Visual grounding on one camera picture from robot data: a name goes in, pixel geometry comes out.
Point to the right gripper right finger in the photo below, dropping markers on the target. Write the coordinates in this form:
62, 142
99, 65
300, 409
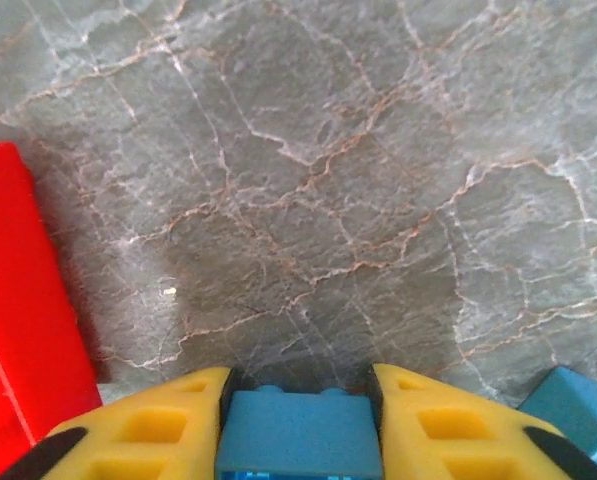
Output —
408, 450

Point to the red lego brick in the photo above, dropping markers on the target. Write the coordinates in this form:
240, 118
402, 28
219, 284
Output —
18, 300

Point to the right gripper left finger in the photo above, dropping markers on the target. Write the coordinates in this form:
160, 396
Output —
198, 450

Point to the blue lego brick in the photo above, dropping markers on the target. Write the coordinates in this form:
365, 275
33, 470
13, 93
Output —
578, 405
298, 435

